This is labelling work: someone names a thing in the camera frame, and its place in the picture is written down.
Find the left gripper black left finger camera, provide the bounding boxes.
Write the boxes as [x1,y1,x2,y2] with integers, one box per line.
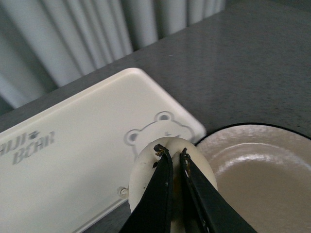
[120,144,173,233]

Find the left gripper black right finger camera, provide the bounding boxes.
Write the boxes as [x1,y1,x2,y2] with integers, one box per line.
[179,148,256,233]

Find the white steamed bun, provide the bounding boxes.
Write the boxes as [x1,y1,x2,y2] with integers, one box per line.
[128,137,218,233]

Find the beige plate with dark rim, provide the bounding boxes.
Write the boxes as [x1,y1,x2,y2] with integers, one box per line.
[197,123,311,233]

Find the cream bear print tray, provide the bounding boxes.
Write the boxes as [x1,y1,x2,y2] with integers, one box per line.
[0,68,206,233]

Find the grey pleated curtain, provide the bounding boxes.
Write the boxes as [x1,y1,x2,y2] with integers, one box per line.
[0,0,226,113]

